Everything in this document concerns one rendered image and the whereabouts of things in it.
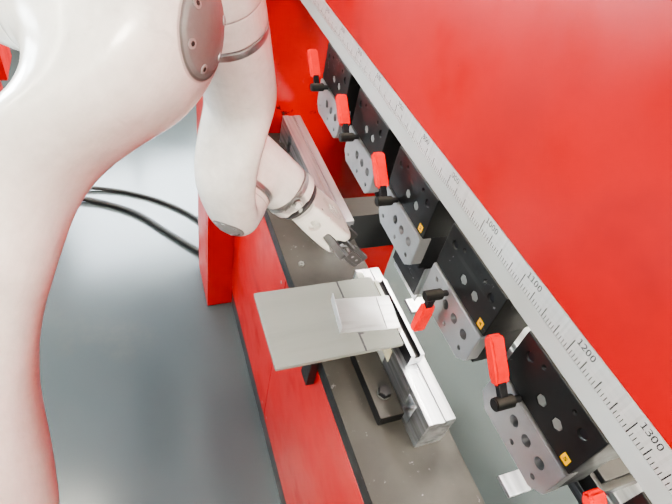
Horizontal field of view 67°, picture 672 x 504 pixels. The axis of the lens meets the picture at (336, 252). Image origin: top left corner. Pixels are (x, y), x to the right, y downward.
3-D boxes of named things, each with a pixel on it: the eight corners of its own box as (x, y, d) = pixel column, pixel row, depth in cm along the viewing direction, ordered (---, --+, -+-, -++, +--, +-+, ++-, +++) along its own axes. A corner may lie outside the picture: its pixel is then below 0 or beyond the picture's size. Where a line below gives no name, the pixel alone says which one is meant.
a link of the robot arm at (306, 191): (310, 187, 75) (322, 198, 77) (298, 156, 81) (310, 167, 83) (269, 221, 77) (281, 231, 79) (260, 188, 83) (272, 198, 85)
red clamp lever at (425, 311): (406, 326, 84) (423, 288, 77) (427, 322, 86) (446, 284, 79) (410, 334, 83) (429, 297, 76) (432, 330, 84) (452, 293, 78)
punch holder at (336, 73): (315, 107, 124) (326, 41, 113) (347, 107, 127) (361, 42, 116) (335, 142, 115) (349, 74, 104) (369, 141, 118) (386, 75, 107)
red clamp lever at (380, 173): (372, 151, 89) (379, 205, 88) (392, 150, 90) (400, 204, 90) (367, 153, 90) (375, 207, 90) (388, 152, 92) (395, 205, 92)
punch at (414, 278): (389, 264, 104) (402, 231, 98) (398, 263, 105) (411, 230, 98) (409, 302, 98) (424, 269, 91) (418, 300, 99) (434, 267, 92)
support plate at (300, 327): (253, 296, 103) (253, 293, 103) (369, 279, 113) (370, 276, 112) (275, 371, 92) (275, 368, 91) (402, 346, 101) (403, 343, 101)
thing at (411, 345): (370, 289, 113) (373, 280, 111) (382, 287, 114) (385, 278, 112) (407, 365, 101) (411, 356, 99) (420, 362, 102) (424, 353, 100)
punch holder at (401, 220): (376, 215, 99) (398, 145, 88) (414, 212, 102) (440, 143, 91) (407, 271, 90) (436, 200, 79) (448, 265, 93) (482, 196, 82)
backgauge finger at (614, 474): (481, 456, 88) (492, 443, 85) (593, 421, 98) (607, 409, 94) (519, 528, 81) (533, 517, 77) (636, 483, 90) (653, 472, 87)
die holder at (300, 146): (279, 141, 165) (282, 115, 158) (296, 140, 167) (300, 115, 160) (326, 249, 133) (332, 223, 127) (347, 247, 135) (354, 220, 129)
